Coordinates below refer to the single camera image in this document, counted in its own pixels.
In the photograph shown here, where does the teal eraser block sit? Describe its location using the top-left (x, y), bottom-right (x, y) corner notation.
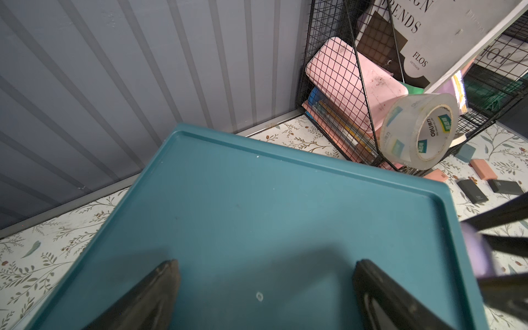
top-left (455, 144), bottom-right (476, 164)

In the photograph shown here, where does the black wire desk rack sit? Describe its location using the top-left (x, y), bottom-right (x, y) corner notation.
top-left (298, 0), bottom-right (527, 174)

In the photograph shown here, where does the purple earphone case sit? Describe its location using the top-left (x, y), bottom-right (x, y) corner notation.
top-left (460, 221), bottom-right (496, 279)

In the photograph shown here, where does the clear packing tape roll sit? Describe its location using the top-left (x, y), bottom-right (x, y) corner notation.
top-left (379, 93), bottom-right (459, 171)

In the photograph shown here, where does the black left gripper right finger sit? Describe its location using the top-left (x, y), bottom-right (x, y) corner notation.
top-left (352, 259), bottom-right (451, 329)

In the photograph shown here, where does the black eraser block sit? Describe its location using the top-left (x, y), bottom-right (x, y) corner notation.
top-left (456, 179), bottom-right (488, 204)
top-left (488, 180), bottom-right (524, 195)

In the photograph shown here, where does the white book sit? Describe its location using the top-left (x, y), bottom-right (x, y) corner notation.
top-left (356, 1), bottom-right (527, 92)

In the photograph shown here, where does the teal drawer cabinet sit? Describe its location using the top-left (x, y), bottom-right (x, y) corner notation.
top-left (29, 125), bottom-right (488, 329)

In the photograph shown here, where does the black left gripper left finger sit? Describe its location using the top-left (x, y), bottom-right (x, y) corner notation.
top-left (85, 259), bottom-right (181, 329)

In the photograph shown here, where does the pink eraser block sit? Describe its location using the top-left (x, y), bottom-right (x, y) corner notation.
top-left (470, 159), bottom-right (498, 181)
top-left (423, 169), bottom-right (449, 182)

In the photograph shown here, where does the pink notebook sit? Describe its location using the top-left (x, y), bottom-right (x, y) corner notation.
top-left (305, 37), bottom-right (408, 135)

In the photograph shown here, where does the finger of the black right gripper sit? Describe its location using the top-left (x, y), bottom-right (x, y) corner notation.
top-left (477, 273), bottom-right (527, 321)
top-left (461, 193), bottom-right (528, 231)

